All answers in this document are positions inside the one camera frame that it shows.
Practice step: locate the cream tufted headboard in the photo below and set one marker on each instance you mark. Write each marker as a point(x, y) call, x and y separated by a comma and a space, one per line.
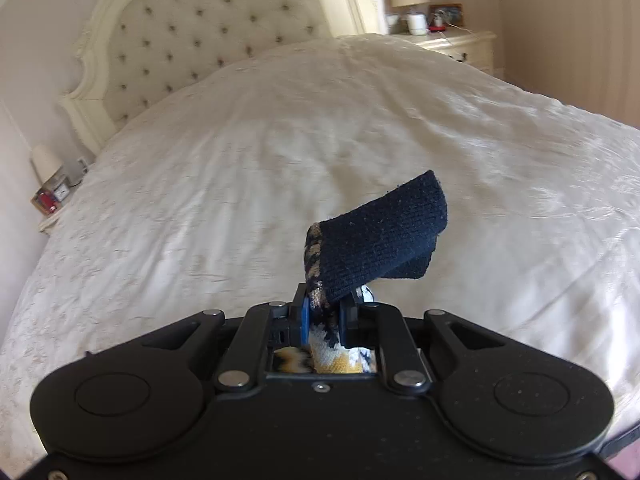
point(200, 25)

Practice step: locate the bed with white bedspread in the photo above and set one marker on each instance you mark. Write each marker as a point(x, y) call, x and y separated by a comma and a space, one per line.
point(260, 160)

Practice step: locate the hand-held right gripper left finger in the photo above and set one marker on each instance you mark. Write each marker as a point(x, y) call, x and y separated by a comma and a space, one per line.
point(303, 321)

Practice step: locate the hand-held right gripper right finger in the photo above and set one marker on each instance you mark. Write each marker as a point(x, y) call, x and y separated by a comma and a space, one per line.
point(345, 321)

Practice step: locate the dark picture frame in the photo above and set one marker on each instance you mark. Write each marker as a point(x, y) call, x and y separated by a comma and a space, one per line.
point(450, 12)

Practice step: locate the navy patterned knit sweater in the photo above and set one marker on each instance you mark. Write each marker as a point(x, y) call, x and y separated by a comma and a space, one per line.
point(390, 240)

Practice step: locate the cream nightstand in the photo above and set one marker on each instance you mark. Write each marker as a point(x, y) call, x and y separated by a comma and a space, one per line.
point(462, 45)
point(50, 220)

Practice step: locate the white cylinder speaker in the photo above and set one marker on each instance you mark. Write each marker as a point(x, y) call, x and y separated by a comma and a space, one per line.
point(416, 24)

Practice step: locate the small white clock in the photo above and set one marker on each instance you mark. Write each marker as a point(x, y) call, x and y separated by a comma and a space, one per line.
point(62, 191)

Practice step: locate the white wall socket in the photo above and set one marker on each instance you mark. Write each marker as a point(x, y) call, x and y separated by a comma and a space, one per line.
point(83, 163)

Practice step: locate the small red box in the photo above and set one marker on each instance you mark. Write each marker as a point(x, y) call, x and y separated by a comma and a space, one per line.
point(46, 200)

